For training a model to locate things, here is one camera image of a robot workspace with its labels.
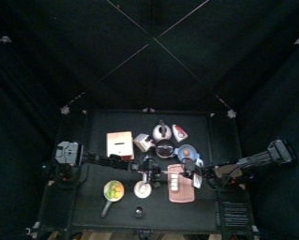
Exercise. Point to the white toy sushi roll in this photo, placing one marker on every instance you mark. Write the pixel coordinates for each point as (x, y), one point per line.
(174, 182)

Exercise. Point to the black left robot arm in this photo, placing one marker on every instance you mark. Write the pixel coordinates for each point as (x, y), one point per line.
(106, 160)

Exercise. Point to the brown toy egg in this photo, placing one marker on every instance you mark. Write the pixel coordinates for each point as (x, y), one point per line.
(186, 152)

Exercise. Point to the pink cutting board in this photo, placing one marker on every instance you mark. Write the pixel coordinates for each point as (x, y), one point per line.
(182, 190)

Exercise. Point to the orange toy vegetable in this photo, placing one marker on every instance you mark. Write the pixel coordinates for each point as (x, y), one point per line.
(118, 189)

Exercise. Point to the grey frying pan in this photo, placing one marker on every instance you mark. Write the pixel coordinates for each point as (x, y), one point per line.
(113, 195)

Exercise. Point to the grey frame middle bracket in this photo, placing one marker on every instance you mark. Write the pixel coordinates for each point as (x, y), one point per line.
(147, 110)

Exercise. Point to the white round bowl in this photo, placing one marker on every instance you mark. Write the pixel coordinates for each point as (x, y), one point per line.
(142, 190)

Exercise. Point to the toy knife white blade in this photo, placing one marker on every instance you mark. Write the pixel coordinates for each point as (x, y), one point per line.
(197, 181)

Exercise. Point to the green toy vegetable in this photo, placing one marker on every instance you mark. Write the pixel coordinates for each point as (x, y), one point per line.
(110, 194)

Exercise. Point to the blue toy pan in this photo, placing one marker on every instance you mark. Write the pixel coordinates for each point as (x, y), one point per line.
(187, 153)

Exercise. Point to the small silver toy toaster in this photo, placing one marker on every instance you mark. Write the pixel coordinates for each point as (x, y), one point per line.
(143, 142)

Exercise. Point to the white red toy box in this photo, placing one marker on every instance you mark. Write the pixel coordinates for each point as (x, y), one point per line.
(119, 145)

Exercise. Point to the red white toy carton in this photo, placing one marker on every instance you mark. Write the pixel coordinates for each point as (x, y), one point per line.
(179, 132)

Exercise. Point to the silver toy kettle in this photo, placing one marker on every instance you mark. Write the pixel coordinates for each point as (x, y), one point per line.
(162, 132)

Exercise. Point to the dark toy pot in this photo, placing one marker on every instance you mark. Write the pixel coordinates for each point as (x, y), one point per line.
(165, 149)

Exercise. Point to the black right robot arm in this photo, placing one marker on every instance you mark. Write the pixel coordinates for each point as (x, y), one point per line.
(260, 157)

